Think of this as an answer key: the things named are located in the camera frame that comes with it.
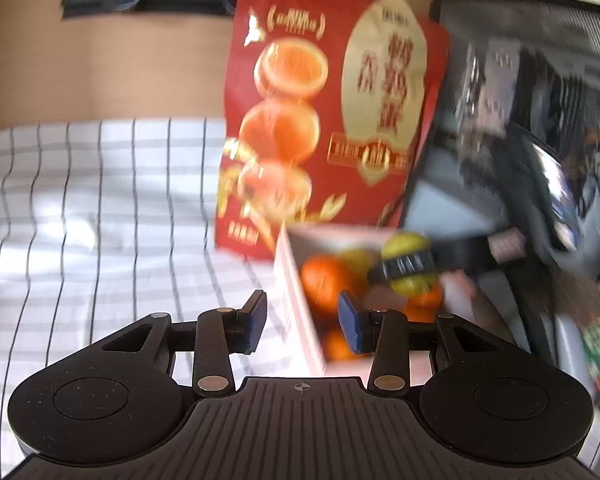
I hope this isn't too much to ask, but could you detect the red printed snack bag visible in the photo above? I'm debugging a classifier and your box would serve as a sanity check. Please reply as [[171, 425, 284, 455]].
[[215, 0, 451, 261]]

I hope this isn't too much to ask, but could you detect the white black-grid tablecloth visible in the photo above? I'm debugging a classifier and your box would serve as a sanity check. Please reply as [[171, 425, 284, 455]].
[[0, 117, 331, 480]]

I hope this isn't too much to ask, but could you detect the large orange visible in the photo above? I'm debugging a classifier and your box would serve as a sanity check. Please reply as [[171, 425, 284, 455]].
[[300, 255, 357, 318]]

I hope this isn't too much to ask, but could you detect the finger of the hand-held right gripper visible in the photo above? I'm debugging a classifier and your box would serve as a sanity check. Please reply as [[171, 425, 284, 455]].
[[366, 266, 397, 287]]

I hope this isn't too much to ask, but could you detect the tangerine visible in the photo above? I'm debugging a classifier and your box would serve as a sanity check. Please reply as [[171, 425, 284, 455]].
[[405, 282, 444, 323], [322, 327, 362, 364]]

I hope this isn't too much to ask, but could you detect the pink cardboard box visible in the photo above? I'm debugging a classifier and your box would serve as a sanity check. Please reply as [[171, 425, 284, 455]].
[[272, 225, 481, 377]]

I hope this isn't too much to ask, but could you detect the person's right hand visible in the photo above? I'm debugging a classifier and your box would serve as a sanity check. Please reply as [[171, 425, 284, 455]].
[[487, 230, 527, 265]]

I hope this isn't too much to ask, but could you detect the green guava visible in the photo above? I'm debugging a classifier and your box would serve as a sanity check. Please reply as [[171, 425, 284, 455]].
[[381, 230, 438, 297]]

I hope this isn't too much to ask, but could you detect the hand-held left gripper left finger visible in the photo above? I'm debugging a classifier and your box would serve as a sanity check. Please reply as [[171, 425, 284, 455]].
[[100, 289, 269, 393]]

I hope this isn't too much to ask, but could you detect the green apple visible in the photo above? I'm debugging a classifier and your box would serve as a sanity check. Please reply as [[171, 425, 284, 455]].
[[337, 247, 382, 282]]

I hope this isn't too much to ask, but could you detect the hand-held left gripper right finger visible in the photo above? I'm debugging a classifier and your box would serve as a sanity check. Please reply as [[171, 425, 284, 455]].
[[337, 291, 511, 393]]

